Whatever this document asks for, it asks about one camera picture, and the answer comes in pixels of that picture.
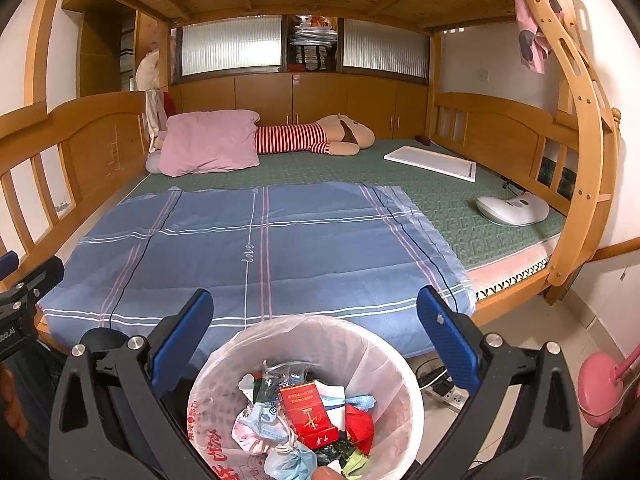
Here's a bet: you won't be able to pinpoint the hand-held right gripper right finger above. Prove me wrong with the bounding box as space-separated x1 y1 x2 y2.
415 285 585 480

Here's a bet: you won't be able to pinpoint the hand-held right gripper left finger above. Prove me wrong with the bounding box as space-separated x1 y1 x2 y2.
48 287 228 480

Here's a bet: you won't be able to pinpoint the white trash bin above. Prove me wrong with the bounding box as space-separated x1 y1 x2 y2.
186 314 426 480

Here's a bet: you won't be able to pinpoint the white lined waste bin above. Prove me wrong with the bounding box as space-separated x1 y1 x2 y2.
186 314 426 480

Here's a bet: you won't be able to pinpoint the clear plastic wrapper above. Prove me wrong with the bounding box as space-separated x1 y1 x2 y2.
262 360 311 391

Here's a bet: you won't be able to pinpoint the white printed wrapper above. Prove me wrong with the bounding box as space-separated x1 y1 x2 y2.
235 400 281 438

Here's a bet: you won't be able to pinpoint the red snack packet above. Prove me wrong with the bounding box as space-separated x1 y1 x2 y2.
345 404 376 456

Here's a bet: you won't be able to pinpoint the red cigarette box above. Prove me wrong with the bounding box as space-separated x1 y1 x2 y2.
277 381 338 450

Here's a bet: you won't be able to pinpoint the dark green wrapper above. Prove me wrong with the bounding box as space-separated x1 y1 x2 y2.
312 440 351 466

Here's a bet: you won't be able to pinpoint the person's left forearm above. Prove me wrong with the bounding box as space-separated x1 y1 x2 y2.
0 362 23 441

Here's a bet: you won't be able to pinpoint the white power strip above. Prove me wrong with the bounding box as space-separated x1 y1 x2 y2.
430 382 471 408

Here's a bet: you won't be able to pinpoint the mattress with patterned trim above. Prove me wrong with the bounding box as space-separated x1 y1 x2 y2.
470 237 561 306

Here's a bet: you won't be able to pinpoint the green woven mat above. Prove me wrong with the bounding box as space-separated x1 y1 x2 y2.
117 139 566 271

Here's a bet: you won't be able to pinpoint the white handheld vacuum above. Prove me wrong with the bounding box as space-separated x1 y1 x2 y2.
475 192 548 226

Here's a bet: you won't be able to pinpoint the blue plaid blanket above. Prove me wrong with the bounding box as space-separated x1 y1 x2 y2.
39 182 477 361

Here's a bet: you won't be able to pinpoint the pink round-base stand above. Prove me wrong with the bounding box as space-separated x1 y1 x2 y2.
577 345 640 428

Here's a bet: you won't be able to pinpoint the white flat board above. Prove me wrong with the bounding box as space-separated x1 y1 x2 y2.
384 145 478 183

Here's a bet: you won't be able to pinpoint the hanging white red clothes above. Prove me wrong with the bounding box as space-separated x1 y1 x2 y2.
145 89 173 136

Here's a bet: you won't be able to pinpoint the pink pillow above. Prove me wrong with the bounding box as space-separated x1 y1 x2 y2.
160 109 261 177

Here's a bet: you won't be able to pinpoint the wooden shelf unit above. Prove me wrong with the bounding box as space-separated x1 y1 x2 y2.
62 0 151 98

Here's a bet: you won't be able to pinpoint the wooden bunk ladder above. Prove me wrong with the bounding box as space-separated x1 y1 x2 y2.
515 0 623 306

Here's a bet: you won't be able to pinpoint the frosted glass window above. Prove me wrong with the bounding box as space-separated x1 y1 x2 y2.
181 15 282 77
342 19 431 81

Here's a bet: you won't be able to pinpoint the pink spotted hanging cloth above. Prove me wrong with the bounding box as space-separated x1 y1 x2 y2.
515 0 553 75

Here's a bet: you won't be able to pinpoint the stack of folded bags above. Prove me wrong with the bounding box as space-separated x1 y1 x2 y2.
285 14 341 73

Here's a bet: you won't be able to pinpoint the black power cable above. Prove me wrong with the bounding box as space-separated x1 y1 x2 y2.
417 365 448 391

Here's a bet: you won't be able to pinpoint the wooden bunk bed frame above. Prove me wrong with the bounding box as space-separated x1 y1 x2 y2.
0 0 623 356

